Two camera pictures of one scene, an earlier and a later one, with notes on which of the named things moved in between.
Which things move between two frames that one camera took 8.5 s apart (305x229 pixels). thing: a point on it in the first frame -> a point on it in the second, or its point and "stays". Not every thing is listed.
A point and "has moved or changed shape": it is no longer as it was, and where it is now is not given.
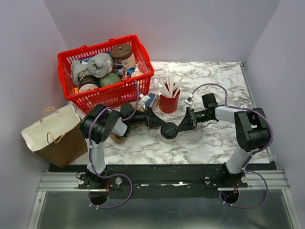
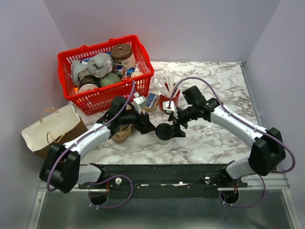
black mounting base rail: [157, 182] stays
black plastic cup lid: [169, 131] has moved or changed shape
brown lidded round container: [124, 53] stays
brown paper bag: [58, 137] stays
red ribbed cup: [168, 105] stays
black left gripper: [152, 120] -> [144, 125]
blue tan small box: [152, 101] stays
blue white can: [119, 70] stays
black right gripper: [187, 123] -> [176, 125]
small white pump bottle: [137, 73] stays
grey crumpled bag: [98, 66] stays
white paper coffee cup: [168, 140] has moved or changed shape
